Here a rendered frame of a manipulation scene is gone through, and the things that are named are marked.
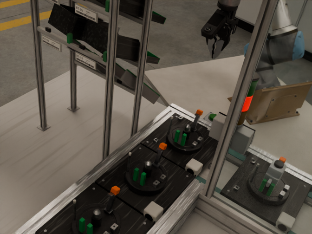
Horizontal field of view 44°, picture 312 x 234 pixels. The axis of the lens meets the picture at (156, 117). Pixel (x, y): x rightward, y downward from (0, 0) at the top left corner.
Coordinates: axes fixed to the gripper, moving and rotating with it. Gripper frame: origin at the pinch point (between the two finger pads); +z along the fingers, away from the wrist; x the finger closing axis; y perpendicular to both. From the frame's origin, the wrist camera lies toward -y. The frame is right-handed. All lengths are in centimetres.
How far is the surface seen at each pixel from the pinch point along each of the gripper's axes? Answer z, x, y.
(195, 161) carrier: 24.3, -14.5, -28.0
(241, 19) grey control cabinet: 113, 93, 295
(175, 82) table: 37, 26, 26
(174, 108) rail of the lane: 27.9, 9.2, -3.8
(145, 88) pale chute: 14.0, 16.2, -17.6
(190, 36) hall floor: 123, 122, 230
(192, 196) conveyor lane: 27, -21, -39
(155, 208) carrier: 24, -15, -53
